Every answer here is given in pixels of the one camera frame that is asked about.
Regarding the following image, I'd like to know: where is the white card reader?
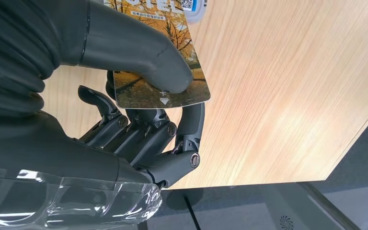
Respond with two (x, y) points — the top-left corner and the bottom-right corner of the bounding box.
(181, 0), (208, 23)

